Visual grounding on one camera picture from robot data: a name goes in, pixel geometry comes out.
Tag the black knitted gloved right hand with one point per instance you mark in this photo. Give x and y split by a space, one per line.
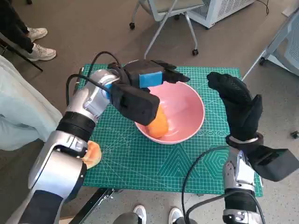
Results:
240 109

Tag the black left hand blue tape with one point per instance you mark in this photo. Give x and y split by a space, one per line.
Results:
149 74

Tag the pink bowl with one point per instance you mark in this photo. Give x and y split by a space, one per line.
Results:
187 109

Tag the long glazed toy bread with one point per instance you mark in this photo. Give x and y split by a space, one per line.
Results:
158 128

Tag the round pale toy bread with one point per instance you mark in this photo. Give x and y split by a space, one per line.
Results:
94 151

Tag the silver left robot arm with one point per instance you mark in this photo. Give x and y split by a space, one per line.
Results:
58 163

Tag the small black floor object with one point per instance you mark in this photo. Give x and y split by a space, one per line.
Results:
294 135

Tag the grey office chair with casters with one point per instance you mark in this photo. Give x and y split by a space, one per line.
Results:
177 7

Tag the white mesh chair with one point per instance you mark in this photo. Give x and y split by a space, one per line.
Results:
292 46

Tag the green cutting mat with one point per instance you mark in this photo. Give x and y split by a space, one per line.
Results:
140 163

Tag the white perforated cabinet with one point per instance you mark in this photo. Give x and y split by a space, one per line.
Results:
229 9

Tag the seated person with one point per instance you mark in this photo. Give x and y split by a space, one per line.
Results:
23 105

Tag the standing person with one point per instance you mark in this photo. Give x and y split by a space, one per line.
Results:
14 23

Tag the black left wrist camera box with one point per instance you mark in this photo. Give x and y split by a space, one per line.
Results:
135 105

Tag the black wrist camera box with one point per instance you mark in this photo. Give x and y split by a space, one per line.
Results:
273 163
135 105

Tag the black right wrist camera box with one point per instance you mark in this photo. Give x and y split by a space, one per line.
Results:
273 163

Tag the grey chair with black frame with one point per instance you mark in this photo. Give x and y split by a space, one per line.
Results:
37 66

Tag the black metal table bracket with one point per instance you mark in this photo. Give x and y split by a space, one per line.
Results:
98 200

